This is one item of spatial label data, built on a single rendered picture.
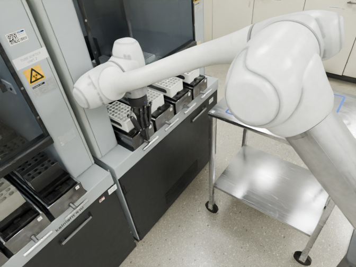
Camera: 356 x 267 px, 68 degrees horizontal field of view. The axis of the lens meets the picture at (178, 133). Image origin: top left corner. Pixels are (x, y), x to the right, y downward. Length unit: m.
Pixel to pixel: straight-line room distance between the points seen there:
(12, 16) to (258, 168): 1.41
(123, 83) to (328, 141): 0.53
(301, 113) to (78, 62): 0.73
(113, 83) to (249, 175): 1.10
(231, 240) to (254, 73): 1.40
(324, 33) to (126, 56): 0.58
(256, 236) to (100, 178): 1.04
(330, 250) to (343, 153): 1.33
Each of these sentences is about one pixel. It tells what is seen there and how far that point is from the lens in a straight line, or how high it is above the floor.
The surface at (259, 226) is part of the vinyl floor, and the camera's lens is 1.81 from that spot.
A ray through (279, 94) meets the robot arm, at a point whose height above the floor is 1.32.
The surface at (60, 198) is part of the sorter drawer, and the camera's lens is 1.03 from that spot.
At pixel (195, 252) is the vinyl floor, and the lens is 1.70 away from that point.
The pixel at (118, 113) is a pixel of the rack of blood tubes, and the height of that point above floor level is 0.86.
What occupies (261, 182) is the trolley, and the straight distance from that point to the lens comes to 1.64.
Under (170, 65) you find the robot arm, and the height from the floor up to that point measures 1.21.
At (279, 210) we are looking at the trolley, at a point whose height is 0.28.
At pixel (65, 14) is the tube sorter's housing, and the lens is 0.94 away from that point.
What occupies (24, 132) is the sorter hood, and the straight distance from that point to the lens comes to 0.94.
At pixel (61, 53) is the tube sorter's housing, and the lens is 0.95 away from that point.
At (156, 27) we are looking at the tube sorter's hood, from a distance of 1.20.
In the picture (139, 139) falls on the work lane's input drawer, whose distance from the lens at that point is 1.18.
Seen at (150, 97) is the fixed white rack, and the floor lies 0.86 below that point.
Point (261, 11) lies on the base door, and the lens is 3.23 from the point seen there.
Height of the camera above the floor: 1.55
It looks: 41 degrees down
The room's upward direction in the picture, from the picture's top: 6 degrees counter-clockwise
